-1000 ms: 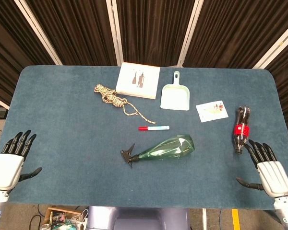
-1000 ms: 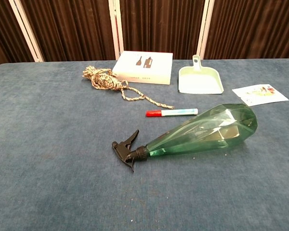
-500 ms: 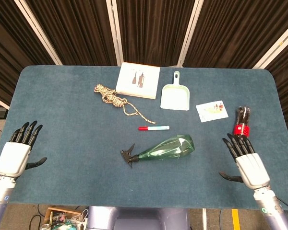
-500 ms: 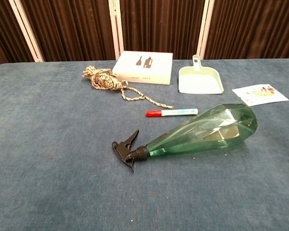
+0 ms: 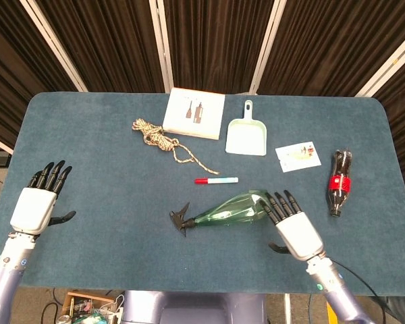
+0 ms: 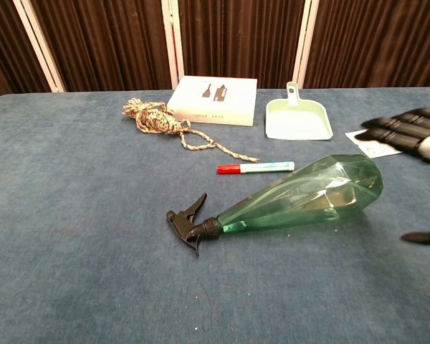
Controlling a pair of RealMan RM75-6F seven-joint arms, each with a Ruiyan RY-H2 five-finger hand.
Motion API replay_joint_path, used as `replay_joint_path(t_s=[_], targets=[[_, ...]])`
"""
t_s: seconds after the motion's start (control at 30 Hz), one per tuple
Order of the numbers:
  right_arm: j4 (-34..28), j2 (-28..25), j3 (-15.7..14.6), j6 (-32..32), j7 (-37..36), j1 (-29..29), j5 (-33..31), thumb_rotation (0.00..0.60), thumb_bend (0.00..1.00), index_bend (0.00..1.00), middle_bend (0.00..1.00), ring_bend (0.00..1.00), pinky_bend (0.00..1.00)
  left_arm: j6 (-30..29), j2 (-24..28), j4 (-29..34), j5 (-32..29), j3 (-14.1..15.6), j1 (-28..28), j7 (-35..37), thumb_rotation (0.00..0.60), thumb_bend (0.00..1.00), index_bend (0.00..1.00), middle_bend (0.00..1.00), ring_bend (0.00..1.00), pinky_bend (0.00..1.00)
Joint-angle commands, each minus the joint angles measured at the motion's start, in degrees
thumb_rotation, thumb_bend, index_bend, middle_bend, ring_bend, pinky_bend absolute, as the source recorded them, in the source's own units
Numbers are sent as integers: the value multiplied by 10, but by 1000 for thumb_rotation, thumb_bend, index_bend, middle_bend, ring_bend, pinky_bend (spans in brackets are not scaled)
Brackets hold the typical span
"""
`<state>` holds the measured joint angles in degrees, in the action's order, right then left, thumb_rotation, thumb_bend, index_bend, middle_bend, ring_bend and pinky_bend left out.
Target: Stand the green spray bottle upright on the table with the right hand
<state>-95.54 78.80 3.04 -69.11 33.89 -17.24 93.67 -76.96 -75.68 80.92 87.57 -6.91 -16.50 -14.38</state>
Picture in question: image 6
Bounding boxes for blue felt table cover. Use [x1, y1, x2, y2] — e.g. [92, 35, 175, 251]
[0, 87, 430, 344]

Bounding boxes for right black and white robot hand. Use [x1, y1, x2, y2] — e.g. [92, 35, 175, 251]
[360, 106, 430, 247]

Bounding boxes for white printed photo card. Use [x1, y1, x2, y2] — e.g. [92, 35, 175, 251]
[345, 129, 404, 159]

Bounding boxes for light green plastic dustpan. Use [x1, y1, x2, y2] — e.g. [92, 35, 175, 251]
[264, 81, 334, 141]

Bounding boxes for white flat cardboard box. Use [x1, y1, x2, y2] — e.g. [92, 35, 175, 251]
[166, 75, 258, 128]

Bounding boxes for brown curtain screen panel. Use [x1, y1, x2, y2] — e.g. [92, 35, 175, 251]
[13, 0, 180, 92]
[161, 0, 311, 90]
[0, 0, 66, 102]
[293, 0, 430, 90]

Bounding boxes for white marker with red cap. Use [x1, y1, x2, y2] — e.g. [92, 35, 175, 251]
[216, 161, 295, 175]

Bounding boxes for beige braided rope bundle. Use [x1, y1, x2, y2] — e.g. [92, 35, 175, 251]
[122, 97, 261, 163]

